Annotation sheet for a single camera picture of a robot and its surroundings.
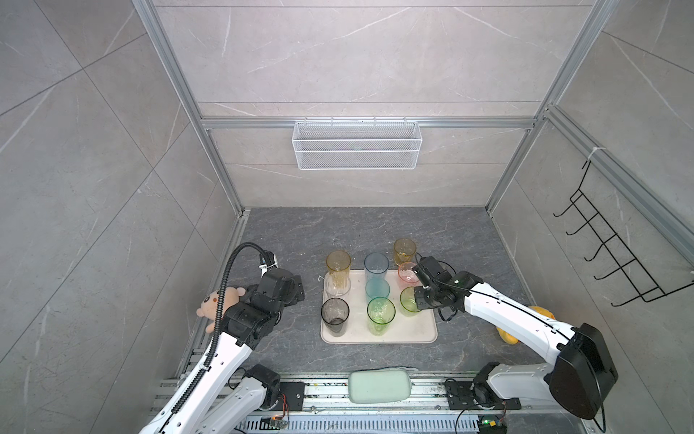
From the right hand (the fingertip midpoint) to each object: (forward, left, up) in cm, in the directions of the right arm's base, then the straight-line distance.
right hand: (425, 297), depth 84 cm
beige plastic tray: (-7, +1, -9) cm, 11 cm away
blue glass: (+11, +15, +3) cm, 19 cm away
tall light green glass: (-8, +15, +7) cm, 19 cm away
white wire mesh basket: (+52, +20, +22) cm, 60 cm away
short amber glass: (+22, +3, -5) cm, 23 cm away
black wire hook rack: (-4, -43, +24) cm, 50 cm away
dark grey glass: (-4, +29, -2) cm, 29 cm away
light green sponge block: (-24, +18, -6) cm, 30 cm away
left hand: (0, +42, +12) cm, 44 cm away
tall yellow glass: (+12, +28, +2) cm, 30 cm away
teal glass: (+5, +15, -4) cm, 16 cm away
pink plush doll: (-2, +68, +1) cm, 68 cm away
